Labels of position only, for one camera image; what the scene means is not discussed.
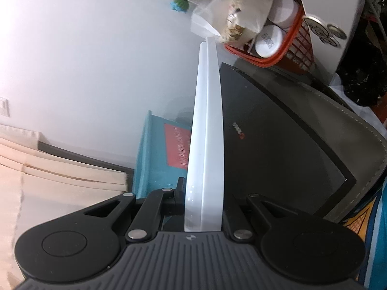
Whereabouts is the blue green small toy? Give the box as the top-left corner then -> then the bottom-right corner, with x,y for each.
171,0 -> 190,13

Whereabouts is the red plastic basket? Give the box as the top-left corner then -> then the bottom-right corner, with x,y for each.
224,0 -> 314,74

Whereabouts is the patterned tissue box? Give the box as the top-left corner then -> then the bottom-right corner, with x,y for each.
208,0 -> 274,47

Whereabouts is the white desk shelf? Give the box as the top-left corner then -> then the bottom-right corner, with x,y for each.
302,0 -> 365,83

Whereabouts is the teal plastic storage bin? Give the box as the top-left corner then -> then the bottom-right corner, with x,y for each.
132,111 -> 191,198

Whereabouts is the black flat box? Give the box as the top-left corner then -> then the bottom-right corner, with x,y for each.
220,64 -> 356,217

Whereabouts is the white wall switch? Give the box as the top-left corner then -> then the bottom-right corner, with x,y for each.
0,98 -> 10,117

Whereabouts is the cream curtain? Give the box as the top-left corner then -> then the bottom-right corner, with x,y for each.
1,125 -> 128,289

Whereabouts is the white bin lid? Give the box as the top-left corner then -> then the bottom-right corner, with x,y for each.
184,37 -> 224,232

